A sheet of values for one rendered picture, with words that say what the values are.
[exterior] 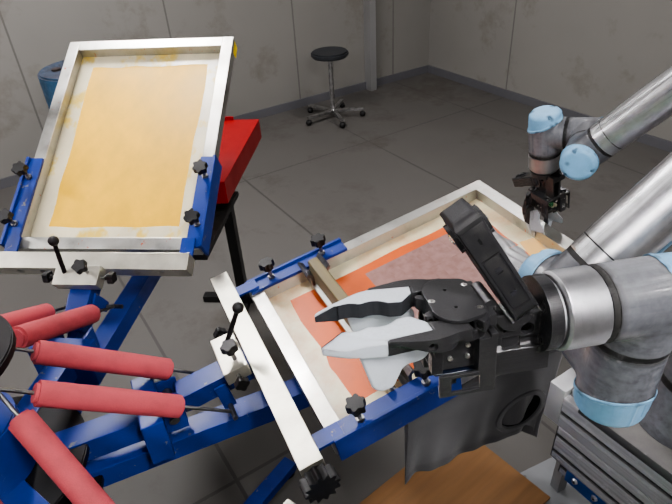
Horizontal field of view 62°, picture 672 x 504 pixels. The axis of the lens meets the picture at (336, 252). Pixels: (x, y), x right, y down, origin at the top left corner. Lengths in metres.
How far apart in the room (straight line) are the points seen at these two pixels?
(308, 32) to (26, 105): 2.61
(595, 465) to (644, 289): 0.65
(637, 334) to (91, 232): 1.55
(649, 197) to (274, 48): 5.20
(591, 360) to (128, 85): 1.77
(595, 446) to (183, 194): 1.27
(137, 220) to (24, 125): 3.51
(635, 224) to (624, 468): 0.54
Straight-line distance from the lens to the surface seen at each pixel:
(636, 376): 0.63
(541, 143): 1.43
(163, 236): 1.73
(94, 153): 1.98
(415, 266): 1.58
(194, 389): 1.35
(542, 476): 2.50
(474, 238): 0.47
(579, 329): 0.54
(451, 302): 0.51
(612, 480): 1.17
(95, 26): 5.17
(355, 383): 1.33
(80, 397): 1.22
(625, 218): 0.71
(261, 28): 5.66
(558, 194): 1.50
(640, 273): 0.57
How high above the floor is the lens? 2.01
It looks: 34 degrees down
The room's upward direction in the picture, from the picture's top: 4 degrees counter-clockwise
